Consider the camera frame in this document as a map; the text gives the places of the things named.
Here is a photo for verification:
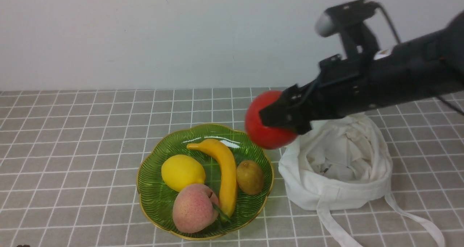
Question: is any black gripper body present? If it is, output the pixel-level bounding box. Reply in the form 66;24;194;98
259;54;379;135

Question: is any red apple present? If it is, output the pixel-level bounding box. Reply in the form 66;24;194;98
245;90;297;150

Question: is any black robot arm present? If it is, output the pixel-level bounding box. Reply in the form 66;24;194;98
258;10;463;135

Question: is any white cloth bag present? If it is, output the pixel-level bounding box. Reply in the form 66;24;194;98
279;113;446;247

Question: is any brown kiwi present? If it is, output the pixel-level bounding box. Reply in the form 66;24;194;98
236;160;265;195

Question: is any yellow banana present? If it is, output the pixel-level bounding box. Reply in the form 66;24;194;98
187;139;238;221

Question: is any yellow lemon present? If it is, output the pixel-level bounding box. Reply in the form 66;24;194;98
161;155;207;192

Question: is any pink peach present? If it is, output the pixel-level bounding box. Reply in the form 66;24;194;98
173;183;219;234

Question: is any green glass leaf plate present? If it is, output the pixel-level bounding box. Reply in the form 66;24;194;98
137;123;275;240

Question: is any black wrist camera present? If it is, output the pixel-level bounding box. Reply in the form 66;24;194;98
315;0;380;59

